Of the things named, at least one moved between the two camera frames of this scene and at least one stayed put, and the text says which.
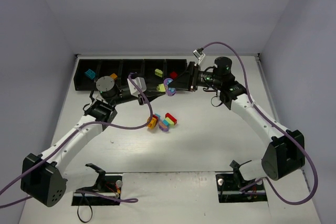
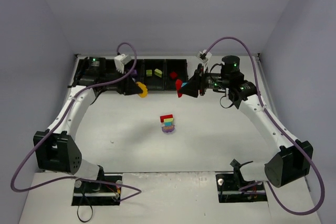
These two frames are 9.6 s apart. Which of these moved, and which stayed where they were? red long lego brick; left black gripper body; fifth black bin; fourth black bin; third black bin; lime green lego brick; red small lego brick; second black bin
Moved: left black gripper body; red long lego brick
Stayed: lime green lego brick; fifth black bin; fourth black bin; third black bin; red small lego brick; second black bin
